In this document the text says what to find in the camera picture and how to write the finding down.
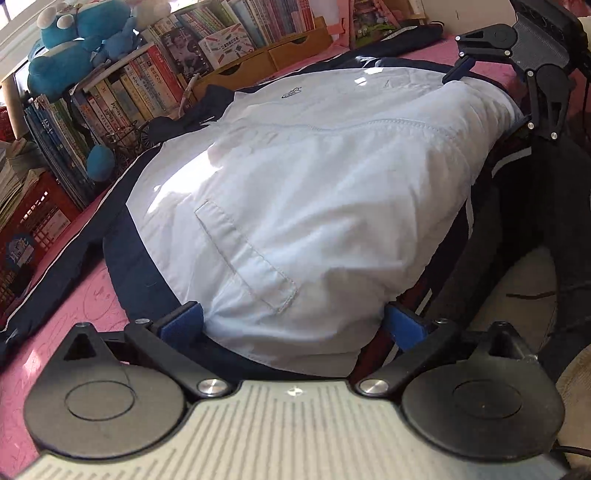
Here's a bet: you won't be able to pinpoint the blue plush ball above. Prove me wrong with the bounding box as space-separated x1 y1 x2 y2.
87 145 115 182

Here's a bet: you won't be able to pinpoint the stack of workbooks and papers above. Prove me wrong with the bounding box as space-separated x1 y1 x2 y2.
0 138 47 232

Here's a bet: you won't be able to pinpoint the white printed carton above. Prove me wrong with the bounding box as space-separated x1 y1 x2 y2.
198 22 254 63

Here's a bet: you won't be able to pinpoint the red plastic basket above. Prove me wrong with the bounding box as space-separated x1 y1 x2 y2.
0 106 17 141

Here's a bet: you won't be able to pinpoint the grey leaning board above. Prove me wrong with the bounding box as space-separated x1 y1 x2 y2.
0 65 32 108

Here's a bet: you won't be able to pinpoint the white charging cable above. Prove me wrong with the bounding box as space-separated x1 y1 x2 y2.
178 74 201 112

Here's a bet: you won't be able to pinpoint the navy and white jacket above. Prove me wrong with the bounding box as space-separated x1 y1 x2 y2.
0 25 536 379

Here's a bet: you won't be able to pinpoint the black cable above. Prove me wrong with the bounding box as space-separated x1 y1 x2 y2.
505 288 561 342

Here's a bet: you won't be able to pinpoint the small blue plush toy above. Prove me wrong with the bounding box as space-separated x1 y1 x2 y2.
90 21 144 65

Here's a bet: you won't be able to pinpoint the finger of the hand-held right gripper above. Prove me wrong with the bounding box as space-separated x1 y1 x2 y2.
525 68 572 140
442 28 513 85

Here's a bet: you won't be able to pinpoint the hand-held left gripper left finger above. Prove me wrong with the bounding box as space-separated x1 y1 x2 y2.
60 302 234 400

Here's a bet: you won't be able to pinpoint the blue plush toy with cap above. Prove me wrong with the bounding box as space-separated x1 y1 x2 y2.
37 0 134 51

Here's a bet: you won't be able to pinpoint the black smartphone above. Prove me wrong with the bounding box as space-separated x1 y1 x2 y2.
163 27 214 79

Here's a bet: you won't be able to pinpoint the red plastic crate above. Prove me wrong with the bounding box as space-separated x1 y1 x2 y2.
0 171 84 315

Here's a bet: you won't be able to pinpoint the wooden drawer organizer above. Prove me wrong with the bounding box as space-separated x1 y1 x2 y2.
210 16 333 77

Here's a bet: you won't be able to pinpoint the row of books on organizer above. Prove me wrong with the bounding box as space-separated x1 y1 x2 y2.
143 0 319 51

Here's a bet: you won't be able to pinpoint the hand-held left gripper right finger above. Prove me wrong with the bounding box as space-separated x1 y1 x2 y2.
358 302 532 398

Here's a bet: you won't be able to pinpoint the large blue plush toy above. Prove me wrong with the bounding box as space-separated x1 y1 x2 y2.
28 44 93 102

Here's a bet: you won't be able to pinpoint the row of tall children's books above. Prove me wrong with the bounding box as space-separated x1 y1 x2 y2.
23 41 185 208

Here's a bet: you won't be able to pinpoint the person's black pants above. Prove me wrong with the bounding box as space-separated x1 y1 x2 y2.
434 134 591 370

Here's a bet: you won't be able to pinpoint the miniature bicycle model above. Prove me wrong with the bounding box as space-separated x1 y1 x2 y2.
102 121 153 162

